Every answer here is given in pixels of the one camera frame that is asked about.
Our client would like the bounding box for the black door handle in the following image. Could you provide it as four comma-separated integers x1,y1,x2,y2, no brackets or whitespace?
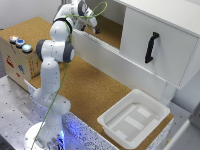
144,31,161,65

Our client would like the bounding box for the green cable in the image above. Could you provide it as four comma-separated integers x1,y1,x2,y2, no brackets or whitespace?
30,1,109,150

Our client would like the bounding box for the blue button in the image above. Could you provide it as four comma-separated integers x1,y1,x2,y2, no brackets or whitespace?
15,38,26,48

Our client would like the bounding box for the white sliding door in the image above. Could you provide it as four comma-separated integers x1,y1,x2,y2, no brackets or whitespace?
118,6,200,89

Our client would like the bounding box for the white plastic box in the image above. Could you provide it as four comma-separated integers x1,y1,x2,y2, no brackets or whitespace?
96,88,172,150

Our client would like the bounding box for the wooden drawer box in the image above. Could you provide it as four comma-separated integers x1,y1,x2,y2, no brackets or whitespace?
0,16,58,92

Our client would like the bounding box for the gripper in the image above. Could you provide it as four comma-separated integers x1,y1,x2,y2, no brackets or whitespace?
83,9,99,30

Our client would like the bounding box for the red button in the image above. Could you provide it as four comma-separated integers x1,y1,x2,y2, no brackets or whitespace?
8,34,19,45

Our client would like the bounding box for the green button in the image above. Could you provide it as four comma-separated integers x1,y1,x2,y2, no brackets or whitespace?
21,43,34,54

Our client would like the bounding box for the white cabinet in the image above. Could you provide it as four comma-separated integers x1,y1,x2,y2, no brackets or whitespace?
71,0,200,108

